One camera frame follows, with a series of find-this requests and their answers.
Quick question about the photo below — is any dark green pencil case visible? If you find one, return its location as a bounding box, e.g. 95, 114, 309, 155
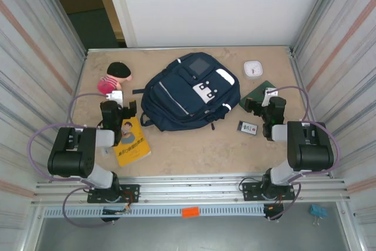
240, 79, 277, 111

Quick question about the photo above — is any black and white card box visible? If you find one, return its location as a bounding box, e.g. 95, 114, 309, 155
236, 120, 259, 137

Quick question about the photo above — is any yellow paperback book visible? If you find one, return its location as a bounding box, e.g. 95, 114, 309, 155
113, 115, 153, 168

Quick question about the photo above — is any navy blue backpack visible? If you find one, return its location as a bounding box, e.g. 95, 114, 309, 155
132, 52, 241, 132

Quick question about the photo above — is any white square clock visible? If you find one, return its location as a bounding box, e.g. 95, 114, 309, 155
243, 60, 263, 81

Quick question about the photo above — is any plush doll with black hair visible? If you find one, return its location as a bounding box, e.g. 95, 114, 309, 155
97, 62, 133, 95

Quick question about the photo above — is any aluminium table edge profile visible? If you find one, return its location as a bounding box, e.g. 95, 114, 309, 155
85, 45, 296, 58

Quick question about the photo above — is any black controller board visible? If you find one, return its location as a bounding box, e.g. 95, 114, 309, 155
263, 203, 285, 222
101, 207, 132, 224

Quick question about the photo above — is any blue binder clip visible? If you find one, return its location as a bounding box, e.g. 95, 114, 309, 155
309, 203, 328, 227

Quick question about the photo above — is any orange tape tag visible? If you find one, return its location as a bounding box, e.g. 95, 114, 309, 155
182, 208, 200, 219

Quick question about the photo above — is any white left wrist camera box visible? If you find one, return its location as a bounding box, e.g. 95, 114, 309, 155
105, 90, 124, 105

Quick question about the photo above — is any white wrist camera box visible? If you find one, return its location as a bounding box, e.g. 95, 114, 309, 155
261, 87, 277, 107
105, 90, 124, 105

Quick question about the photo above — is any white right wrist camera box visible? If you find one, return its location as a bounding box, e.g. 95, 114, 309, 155
261, 87, 277, 107

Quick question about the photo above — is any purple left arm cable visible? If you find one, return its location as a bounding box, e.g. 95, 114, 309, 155
27, 92, 115, 228

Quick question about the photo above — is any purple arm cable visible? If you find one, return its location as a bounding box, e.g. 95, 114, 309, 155
265, 85, 342, 222
27, 92, 115, 228

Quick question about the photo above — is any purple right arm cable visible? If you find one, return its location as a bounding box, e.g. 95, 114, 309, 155
265, 85, 342, 222

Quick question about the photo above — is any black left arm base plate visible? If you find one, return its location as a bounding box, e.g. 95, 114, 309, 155
87, 184, 140, 204

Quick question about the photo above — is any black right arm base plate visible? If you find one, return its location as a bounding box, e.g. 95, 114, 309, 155
241, 182, 296, 202

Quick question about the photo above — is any aluminium rail frame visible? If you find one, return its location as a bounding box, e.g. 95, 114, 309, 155
31, 174, 352, 206

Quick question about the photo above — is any grey slotted cable duct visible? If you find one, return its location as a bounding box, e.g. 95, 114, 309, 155
43, 205, 267, 218

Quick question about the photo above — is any brown wooden door frame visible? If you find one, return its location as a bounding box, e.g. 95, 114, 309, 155
89, 0, 125, 42

